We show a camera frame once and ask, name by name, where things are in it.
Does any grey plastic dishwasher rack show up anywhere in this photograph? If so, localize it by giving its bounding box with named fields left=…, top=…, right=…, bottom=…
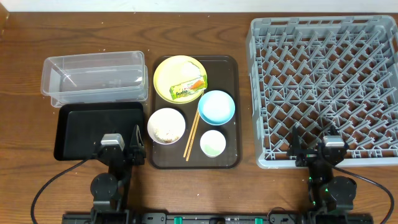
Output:
left=246, top=15, right=397, bottom=169

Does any light blue bowl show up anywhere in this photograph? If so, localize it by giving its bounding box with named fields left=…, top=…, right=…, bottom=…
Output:
left=198, top=90, right=236, bottom=126

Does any wooden chopstick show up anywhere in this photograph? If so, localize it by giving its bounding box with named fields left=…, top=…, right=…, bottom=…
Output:
left=185, top=115, right=200, bottom=162
left=183, top=109, right=199, bottom=158

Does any clear plastic bin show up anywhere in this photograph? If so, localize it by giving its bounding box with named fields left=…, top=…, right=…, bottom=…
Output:
left=41, top=51, right=149, bottom=108

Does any white rice pile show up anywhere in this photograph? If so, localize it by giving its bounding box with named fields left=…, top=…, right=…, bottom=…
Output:
left=154, top=123, right=180, bottom=144

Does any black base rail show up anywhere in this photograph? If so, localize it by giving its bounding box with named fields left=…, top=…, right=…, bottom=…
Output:
left=62, top=213, right=373, bottom=224

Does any pink bowl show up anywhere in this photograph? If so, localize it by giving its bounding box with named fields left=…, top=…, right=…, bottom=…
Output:
left=147, top=108, right=186, bottom=144

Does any yellow round plate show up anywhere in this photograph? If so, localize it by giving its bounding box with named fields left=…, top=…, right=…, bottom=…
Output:
left=153, top=55, right=207, bottom=104

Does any wooden chopstick right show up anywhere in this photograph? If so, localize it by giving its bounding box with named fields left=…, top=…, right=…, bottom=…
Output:
left=185, top=115, right=200, bottom=162

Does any white green cup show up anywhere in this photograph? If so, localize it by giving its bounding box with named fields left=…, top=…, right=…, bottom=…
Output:
left=200, top=130, right=226, bottom=157

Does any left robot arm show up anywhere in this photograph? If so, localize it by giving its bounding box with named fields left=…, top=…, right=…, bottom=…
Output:
left=90, top=125, right=146, bottom=223

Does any black plastic tray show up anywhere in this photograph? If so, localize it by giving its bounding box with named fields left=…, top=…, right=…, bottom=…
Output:
left=53, top=102, right=144, bottom=161

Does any crumpled white napkin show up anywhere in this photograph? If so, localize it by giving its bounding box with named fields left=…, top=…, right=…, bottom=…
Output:
left=180, top=62, right=201, bottom=82

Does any dark brown serving tray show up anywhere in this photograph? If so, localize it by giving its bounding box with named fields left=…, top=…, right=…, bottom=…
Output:
left=148, top=55, right=242, bottom=169

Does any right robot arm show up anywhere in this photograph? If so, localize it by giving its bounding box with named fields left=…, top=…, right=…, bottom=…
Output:
left=287, top=126, right=357, bottom=223

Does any wooden chopstick left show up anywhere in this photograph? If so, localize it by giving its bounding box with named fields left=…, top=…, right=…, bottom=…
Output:
left=183, top=109, right=199, bottom=158

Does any green yellow snack wrapper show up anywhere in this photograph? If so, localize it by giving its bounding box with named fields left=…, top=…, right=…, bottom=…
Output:
left=169, top=76, right=208, bottom=100

